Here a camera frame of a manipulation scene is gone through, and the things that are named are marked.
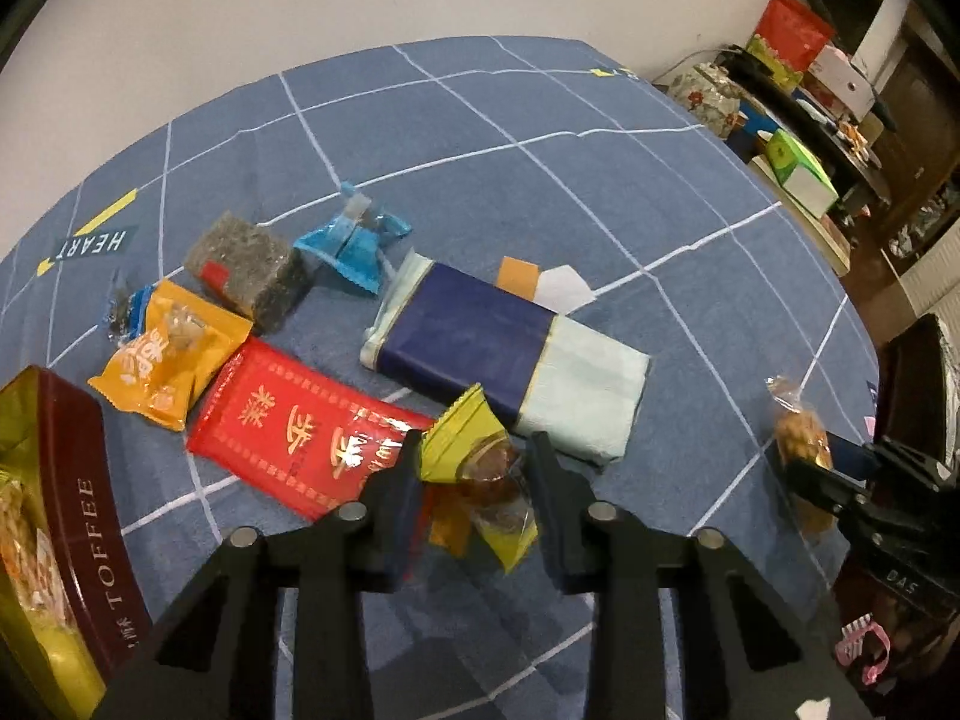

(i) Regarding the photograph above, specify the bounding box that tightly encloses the navy and pale blue packet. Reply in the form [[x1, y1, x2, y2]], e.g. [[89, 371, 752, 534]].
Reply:
[[360, 251, 652, 466]]

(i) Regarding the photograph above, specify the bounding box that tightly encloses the white tape patch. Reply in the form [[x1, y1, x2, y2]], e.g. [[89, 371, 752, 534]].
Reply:
[[534, 266, 593, 314]]

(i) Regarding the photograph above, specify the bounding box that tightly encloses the orange snack packet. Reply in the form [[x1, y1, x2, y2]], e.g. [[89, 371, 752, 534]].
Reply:
[[88, 279, 254, 432]]

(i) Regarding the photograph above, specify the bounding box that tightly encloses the white cardboard box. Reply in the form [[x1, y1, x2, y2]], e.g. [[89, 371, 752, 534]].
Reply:
[[806, 45, 876, 115]]

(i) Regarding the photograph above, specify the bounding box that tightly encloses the grey block snack red label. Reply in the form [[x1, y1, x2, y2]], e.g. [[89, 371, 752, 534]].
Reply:
[[184, 211, 307, 335]]

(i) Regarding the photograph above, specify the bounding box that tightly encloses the maroon and gold tin box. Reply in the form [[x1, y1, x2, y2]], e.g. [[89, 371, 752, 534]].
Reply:
[[0, 364, 155, 720]]

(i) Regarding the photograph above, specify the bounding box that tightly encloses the blue checked tablecloth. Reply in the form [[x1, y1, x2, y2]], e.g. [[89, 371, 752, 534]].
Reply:
[[0, 36, 878, 720]]

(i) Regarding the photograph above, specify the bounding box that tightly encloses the red gift box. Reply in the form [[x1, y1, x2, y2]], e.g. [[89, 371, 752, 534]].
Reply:
[[752, 0, 835, 77]]

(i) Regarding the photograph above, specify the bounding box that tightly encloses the blue wrapped candy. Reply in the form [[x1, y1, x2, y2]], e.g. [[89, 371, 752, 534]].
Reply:
[[292, 181, 415, 293]]

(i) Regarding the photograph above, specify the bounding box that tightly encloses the pink hair clip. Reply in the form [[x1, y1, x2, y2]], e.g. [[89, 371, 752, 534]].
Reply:
[[834, 613, 893, 685]]

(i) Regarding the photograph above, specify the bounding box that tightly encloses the dark low table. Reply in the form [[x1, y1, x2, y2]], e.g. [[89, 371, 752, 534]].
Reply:
[[716, 45, 895, 227]]

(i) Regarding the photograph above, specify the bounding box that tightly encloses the red snack packet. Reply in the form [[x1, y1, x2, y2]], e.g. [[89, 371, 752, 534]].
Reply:
[[186, 337, 437, 522]]

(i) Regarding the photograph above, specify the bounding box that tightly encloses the clear-wrapped brown snack bar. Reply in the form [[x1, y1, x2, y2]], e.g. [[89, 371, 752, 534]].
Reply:
[[765, 375, 835, 533]]

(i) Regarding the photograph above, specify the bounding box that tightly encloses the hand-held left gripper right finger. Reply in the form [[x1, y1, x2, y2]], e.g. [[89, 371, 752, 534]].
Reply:
[[525, 431, 875, 720]]

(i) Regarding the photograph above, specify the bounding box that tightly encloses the brown wooden cabinet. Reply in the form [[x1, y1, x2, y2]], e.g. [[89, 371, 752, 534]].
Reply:
[[862, 0, 960, 241]]

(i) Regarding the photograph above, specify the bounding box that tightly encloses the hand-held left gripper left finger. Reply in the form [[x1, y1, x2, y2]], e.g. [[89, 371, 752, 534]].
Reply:
[[94, 427, 428, 720]]

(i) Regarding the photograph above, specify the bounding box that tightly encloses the green tissue box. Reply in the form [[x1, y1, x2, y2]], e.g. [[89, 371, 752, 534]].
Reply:
[[750, 127, 839, 216]]

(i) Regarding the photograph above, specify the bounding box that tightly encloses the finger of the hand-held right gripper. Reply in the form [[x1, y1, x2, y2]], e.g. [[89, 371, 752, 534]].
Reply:
[[784, 457, 875, 517]]

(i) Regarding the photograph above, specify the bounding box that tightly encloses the small blue and clear packet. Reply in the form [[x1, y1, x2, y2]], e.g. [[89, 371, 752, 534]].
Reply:
[[101, 274, 158, 338]]

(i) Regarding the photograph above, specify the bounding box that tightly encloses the yellow candy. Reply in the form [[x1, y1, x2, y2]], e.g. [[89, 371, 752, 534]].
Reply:
[[416, 382, 541, 575]]

